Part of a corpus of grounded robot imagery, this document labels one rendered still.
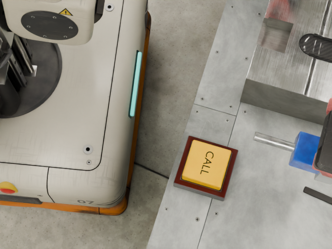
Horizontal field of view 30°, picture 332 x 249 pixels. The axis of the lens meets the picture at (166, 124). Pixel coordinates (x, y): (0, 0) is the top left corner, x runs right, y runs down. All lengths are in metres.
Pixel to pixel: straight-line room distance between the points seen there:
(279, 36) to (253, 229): 0.30
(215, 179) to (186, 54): 1.05
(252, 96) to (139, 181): 0.87
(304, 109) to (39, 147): 0.78
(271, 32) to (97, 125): 0.68
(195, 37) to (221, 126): 0.99
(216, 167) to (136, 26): 0.81
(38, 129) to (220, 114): 0.68
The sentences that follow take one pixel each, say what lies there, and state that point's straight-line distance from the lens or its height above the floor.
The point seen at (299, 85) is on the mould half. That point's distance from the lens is 0.93.
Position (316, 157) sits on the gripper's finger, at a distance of 0.75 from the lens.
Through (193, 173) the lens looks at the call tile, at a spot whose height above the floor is 0.84.
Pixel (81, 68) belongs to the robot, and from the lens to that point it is 1.61.
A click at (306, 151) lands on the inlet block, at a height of 0.95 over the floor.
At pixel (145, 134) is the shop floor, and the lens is 1.82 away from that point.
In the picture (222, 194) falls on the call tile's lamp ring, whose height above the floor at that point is 0.82.
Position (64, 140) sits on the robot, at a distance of 1.54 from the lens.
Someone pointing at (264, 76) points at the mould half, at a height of 0.89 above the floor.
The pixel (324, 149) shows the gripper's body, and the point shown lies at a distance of 0.73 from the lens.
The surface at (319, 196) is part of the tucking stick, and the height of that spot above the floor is 0.80.
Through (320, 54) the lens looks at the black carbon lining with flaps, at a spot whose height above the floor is 0.88.
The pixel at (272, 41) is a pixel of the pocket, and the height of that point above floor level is 0.86.
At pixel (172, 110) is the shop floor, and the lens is 1.85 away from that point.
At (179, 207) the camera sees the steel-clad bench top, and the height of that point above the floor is 0.80.
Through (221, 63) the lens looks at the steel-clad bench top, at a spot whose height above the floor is 0.80.
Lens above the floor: 1.72
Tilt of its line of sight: 70 degrees down
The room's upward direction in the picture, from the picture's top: 1 degrees counter-clockwise
